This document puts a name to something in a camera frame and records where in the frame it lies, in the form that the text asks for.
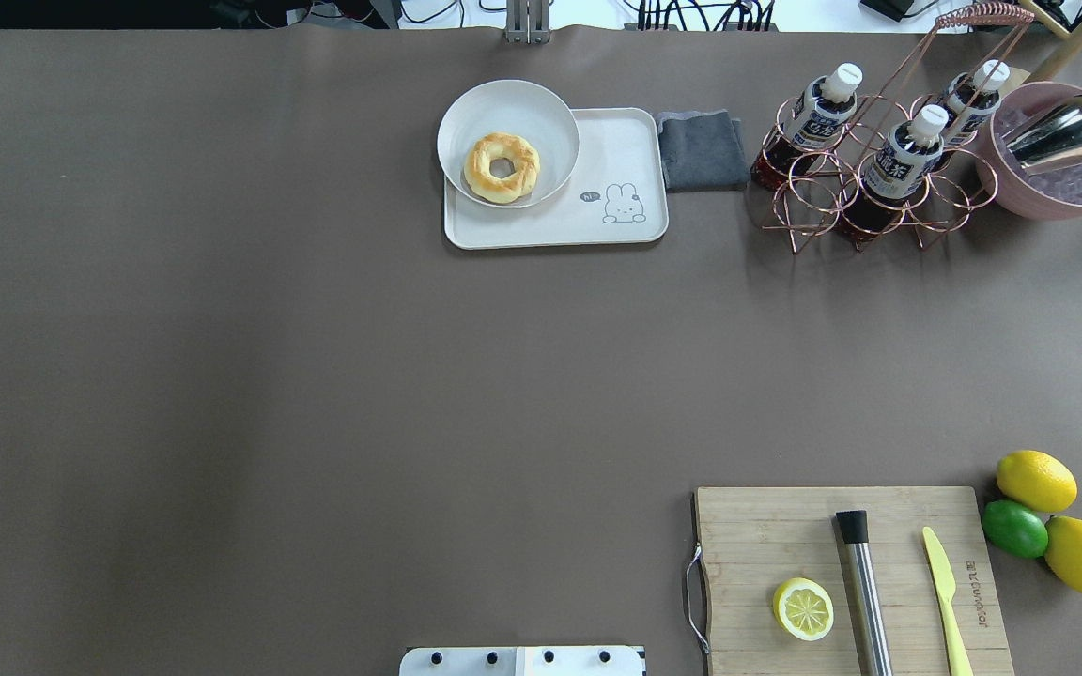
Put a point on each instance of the tea bottle white cap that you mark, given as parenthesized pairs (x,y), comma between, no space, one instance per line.
(819,114)

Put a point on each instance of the cream rectangular serving tray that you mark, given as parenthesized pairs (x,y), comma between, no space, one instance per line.
(616,194)

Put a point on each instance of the white round plate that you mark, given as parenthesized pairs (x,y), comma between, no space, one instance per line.
(526,109)

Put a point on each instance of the folded grey cloth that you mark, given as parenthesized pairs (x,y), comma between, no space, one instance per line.
(702,151)

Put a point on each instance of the bamboo cutting board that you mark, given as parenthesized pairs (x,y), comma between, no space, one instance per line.
(755,538)

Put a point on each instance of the half lemon slice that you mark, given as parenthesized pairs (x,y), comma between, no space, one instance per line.
(803,608)

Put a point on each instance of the steel muddler black tip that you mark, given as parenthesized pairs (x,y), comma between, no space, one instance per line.
(870,628)

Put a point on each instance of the yellow plastic knife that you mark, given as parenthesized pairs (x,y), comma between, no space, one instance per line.
(945,588)

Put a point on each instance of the yellow lemon upper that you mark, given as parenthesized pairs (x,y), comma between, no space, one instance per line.
(1037,480)

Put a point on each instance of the green lime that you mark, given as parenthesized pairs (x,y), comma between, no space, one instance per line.
(1016,529)

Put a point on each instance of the pink ice bowl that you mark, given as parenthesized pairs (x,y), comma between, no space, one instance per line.
(1051,196)

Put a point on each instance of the metal ice scoop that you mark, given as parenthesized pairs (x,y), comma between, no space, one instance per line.
(1051,142)

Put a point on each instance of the wooden mug tree stand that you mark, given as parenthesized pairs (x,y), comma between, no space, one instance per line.
(1069,46)

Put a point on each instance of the aluminium frame post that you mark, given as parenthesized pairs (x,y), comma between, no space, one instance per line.
(527,21)

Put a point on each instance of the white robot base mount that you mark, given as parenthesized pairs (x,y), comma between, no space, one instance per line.
(525,660)

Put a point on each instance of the copper wire bottle rack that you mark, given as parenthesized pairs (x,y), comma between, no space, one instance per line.
(822,184)

